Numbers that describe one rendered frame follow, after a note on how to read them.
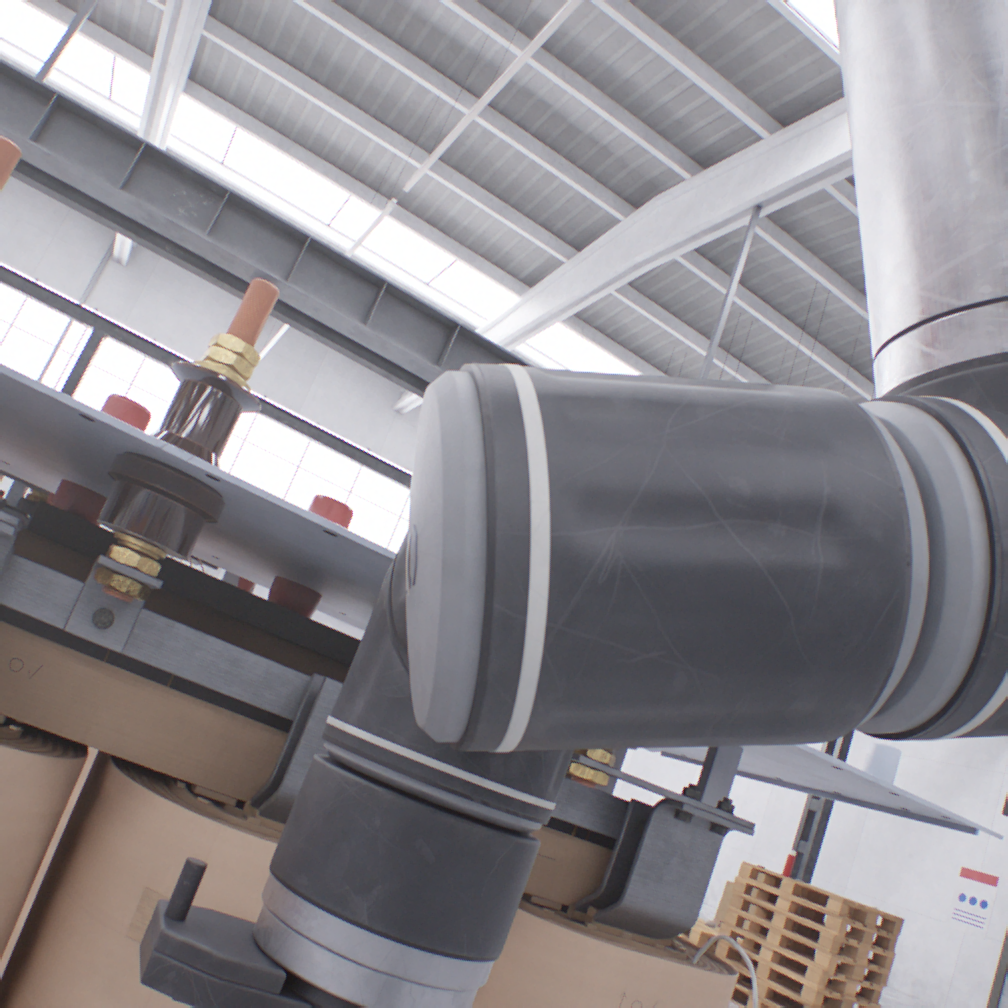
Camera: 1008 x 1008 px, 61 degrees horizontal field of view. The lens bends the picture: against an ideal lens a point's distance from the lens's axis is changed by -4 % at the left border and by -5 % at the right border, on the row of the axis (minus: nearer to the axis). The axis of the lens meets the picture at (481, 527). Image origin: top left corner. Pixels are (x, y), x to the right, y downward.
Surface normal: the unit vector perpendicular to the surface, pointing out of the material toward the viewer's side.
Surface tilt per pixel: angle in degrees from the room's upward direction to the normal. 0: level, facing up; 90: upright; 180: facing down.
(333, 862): 90
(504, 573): 102
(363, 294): 90
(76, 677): 90
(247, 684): 90
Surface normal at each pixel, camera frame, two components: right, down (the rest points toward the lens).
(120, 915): -0.24, -0.33
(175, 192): 0.43, -0.07
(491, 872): 0.63, 0.05
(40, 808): 0.92, 0.30
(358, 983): 0.07, -0.22
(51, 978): -0.49, -0.39
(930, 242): -0.85, -0.09
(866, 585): 0.16, 0.04
